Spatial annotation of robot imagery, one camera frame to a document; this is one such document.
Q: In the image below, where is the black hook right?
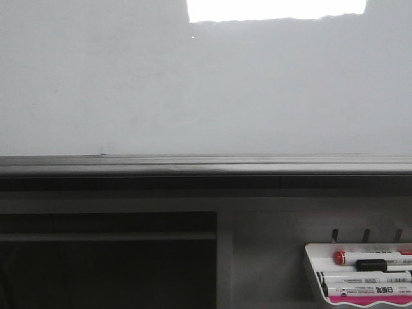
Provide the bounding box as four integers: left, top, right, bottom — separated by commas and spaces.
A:
393, 229, 403, 243

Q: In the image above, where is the black hook middle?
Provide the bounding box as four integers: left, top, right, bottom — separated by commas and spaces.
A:
362, 229, 371, 243

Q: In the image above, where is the white whiteboard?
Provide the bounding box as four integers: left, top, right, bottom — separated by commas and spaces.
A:
1, 1, 411, 155

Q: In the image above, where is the black marker cap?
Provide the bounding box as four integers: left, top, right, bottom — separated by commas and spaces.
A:
355, 259, 388, 272

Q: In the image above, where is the red capped whiteboard marker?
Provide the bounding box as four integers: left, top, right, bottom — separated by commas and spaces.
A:
333, 250, 411, 266

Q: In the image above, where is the black hook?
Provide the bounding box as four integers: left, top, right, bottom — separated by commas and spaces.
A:
331, 229, 339, 244
393, 229, 403, 243
362, 229, 371, 243

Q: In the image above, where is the black hook left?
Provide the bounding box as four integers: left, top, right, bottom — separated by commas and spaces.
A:
331, 229, 339, 244

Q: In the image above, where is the black capped white marker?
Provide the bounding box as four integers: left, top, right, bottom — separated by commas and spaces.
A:
316, 270, 411, 284

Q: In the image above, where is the white marker holder tray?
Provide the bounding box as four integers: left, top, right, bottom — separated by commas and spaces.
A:
305, 243, 411, 308

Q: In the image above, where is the white marker with label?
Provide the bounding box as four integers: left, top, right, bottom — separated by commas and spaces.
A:
321, 282, 411, 297

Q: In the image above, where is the grey whiteboard ledge tray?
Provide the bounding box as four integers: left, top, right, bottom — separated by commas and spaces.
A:
1, 154, 411, 178

